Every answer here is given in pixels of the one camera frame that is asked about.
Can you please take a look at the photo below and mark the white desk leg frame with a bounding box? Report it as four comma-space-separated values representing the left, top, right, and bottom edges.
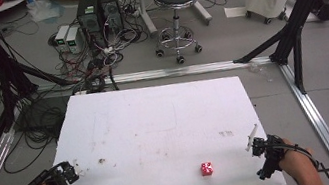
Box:
136, 0, 215, 39

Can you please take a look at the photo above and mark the white bench power supply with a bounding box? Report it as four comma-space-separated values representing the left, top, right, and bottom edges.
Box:
63, 26, 85, 56
52, 23, 74, 55

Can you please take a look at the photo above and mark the large black computer tower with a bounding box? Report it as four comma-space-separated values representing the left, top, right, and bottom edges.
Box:
73, 0, 109, 51

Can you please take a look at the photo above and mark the long aluminium cross rail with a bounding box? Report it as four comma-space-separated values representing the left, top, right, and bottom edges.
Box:
34, 46, 274, 104

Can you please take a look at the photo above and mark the black cable bundle on floor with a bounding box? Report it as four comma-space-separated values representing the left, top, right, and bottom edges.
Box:
0, 92, 79, 176

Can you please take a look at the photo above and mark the clear plastic bag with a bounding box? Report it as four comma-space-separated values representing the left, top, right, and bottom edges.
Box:
25, 0, 68, 26

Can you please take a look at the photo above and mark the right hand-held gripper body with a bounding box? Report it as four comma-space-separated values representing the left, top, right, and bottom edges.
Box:
249, 131, 292, 182

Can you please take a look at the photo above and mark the red die with white dots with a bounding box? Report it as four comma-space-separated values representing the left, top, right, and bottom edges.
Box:
199, 160, 216, 178

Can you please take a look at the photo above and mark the slim black computer tower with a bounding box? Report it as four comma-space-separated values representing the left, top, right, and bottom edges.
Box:
98, 0, 126, 37

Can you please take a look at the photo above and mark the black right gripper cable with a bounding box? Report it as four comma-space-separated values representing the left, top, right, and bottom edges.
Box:
271, 131, 329, 185

